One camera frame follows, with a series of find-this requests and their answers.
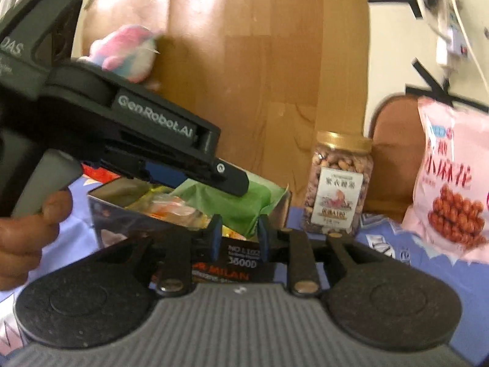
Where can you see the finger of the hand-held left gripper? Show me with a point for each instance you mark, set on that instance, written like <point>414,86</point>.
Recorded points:
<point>225,179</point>

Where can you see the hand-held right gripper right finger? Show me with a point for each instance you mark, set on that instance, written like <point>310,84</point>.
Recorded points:
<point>263,237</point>

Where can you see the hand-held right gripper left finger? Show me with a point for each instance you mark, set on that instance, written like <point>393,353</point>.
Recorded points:
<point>216,237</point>

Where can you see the green snack packet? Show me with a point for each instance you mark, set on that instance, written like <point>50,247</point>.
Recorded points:
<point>237,202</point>

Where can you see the black printed cardboard box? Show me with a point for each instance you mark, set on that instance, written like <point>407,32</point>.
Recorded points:
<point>238,262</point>

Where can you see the orange snack packet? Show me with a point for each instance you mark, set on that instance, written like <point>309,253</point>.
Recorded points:
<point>172,208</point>

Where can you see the person's left hand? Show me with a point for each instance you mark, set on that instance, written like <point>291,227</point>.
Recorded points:
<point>23,244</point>

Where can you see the clear nut jar gold lid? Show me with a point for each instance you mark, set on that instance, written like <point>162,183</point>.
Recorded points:
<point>336,198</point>

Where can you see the pastel unicorn plush toy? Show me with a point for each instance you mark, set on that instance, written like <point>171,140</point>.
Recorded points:
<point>126,49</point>

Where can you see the wooden board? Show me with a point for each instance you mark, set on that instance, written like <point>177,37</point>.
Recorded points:
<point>267,65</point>

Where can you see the brown cushion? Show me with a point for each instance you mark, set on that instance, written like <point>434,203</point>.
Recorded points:
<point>393,153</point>

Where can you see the blue printed bedsheet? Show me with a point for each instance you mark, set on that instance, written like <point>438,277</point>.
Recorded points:
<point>420,275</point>

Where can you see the pink snack bag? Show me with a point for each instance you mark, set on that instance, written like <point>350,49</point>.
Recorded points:
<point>450,183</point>

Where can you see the white power strip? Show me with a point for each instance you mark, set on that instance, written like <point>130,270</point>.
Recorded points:
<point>450,34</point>

